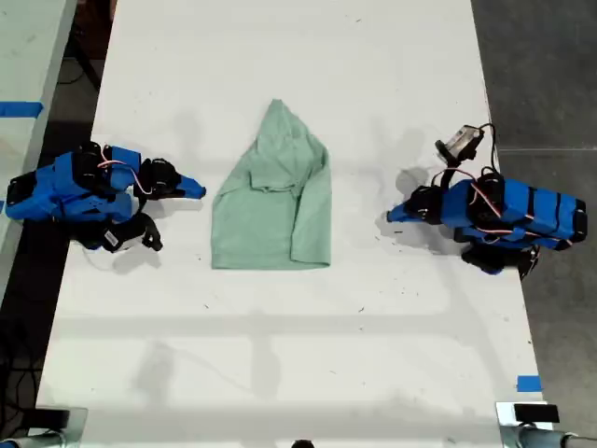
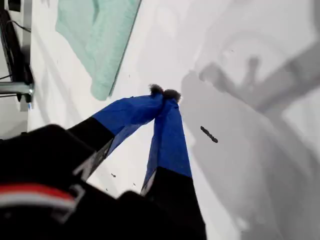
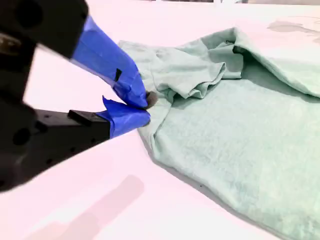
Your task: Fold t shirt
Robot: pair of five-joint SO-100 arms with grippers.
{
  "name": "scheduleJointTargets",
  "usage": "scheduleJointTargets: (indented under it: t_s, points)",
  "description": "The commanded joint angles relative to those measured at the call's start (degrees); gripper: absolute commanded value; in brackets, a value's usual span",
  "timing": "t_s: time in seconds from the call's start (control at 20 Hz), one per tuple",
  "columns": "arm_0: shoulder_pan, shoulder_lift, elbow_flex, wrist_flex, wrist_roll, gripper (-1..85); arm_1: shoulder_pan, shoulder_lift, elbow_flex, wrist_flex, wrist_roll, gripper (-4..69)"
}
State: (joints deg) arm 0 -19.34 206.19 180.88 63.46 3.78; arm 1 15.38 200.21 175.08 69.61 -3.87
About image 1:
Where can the black round knob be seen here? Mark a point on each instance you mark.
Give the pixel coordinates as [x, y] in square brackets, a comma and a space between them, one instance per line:
[302, 443]

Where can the black camera stalk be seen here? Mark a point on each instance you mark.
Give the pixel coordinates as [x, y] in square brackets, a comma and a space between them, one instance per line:
[450, 172]
[151, 232]

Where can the grey black camera box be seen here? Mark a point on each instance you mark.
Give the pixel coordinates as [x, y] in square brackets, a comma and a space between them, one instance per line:
[462, 140]

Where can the black camera box white label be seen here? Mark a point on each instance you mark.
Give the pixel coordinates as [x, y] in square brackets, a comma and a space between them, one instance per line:
[112, 239]

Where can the long blue tape strip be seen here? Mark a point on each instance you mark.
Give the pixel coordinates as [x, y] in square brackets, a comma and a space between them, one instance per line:
[21, 108]

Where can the grey metal pipe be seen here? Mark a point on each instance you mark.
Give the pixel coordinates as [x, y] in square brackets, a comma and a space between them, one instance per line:
[28, 441]
[550, 438]

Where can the short blue tape piece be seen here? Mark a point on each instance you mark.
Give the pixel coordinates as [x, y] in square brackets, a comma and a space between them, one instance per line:
[529, 383]

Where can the small black box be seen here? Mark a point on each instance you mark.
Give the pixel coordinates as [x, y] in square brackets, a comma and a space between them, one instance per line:
[536, 413]
[52, 418]

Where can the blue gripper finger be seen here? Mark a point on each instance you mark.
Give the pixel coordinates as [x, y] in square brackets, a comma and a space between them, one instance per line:
[400, 208]
[184, 192]
[189, 183]
[403, 215]

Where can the white side table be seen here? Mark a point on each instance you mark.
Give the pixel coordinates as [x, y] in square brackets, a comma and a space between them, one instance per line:
[28, 51]

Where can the pale green T-shirt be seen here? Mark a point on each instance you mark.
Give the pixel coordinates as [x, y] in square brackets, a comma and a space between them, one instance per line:
[270, 219]

